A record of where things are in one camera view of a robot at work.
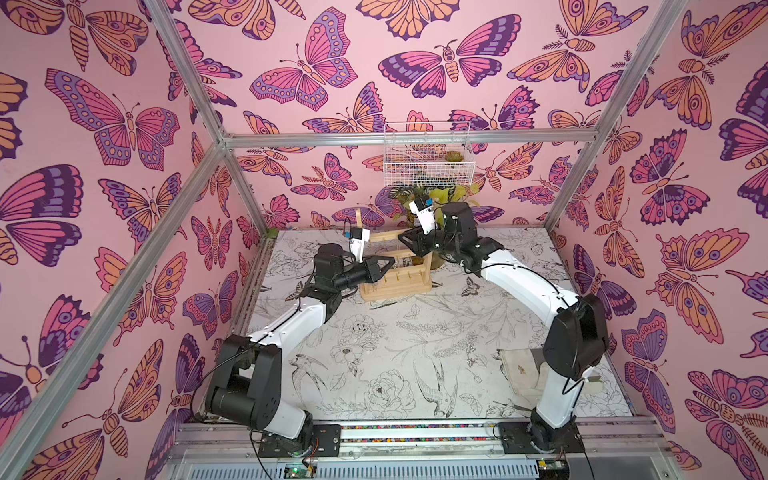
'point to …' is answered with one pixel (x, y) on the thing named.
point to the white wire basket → (428, 164)
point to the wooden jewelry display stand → (411, 274)
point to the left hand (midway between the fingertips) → (398, 260)
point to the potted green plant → (438, 196)
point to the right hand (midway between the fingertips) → (405, 231)
